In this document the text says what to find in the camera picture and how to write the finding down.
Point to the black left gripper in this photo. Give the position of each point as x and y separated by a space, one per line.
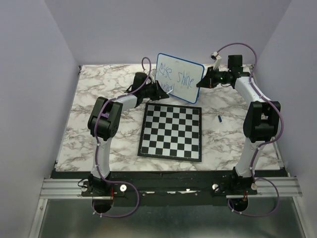
159 93

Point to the blue framed whiteboard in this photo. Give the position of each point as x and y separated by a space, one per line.
179 75

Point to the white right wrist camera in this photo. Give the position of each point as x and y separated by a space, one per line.
216 60

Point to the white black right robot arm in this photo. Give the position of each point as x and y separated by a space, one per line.
261 122

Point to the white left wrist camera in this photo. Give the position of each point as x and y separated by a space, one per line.
152 75

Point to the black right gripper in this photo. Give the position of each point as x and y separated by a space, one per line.
206 82

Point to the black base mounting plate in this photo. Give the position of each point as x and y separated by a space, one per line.
132 190

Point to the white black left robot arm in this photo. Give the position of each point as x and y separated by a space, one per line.
104 122

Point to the black white chessboard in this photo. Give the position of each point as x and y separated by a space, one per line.
171 132

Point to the aluminium frame rail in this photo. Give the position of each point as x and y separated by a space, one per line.
272 183

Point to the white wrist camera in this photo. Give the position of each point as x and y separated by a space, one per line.
152 75
216 60

